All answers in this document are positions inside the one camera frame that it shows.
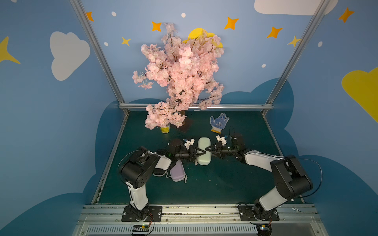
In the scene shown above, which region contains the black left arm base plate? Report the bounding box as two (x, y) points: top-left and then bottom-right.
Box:
(121, 205), (162, 222)

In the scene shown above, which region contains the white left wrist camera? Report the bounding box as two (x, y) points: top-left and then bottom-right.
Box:
(184, 139), (195, 149)

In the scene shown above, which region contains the aluminium front rail base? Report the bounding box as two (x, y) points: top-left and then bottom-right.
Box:
(73, 204), (328, 236)

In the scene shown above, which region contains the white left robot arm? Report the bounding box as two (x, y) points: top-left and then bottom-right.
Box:
(118, 139), (206, 222)

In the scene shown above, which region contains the pink cherry blossom tree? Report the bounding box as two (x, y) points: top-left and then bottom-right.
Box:
(132, 23), (224, 130)

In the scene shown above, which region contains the black zippered umbrella case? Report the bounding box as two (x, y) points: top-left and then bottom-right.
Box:
(153, 168), (168, 177)

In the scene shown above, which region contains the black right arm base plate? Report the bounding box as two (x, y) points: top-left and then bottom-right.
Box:
(237, 203), (280, 222)

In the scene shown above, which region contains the aluminium frame post left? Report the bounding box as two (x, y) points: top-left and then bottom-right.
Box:
(70, 0), (125, 105)

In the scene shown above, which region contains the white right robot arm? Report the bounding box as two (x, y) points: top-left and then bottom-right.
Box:
(205, 134), (314, 221)

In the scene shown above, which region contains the blue dotted work glove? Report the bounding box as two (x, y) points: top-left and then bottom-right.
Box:
(210, 113), (229, 134)

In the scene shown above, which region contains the aluminium frame post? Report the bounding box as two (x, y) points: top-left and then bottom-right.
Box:
(70, 0), (125, 105)
(261, 0), (331, 117)

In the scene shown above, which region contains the aluminium frame post right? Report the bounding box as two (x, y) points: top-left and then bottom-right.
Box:
(261, 0), (331, 117)

